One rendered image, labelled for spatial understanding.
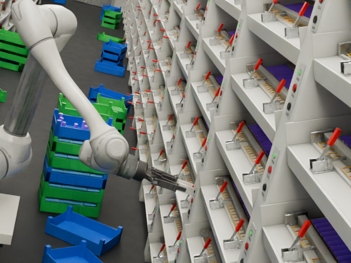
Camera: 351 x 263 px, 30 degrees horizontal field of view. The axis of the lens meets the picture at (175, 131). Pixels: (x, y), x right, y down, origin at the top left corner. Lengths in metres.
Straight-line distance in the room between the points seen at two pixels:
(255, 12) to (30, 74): 0.99
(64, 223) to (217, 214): 1.42
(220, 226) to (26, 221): 1.50
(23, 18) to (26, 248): 1.07
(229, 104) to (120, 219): 1.48
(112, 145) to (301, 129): 0.89
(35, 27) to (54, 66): 0.15
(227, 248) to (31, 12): 1.16
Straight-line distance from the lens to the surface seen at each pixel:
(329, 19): 1.38
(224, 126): 2.12
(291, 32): 1.62
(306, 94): 1.40
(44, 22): 2.45
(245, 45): 2.07
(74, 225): 3.26
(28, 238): 3.08
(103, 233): 3.23
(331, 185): 1.21
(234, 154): 1.90
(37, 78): 2.63
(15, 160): 2.74
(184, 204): 2.47
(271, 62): 2.09
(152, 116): 4.25
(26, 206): 3.37
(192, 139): 2.63
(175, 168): 2.85
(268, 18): 1.87
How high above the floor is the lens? 1.41
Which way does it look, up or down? 16 degrees down
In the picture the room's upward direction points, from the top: 14 degrees clockwise
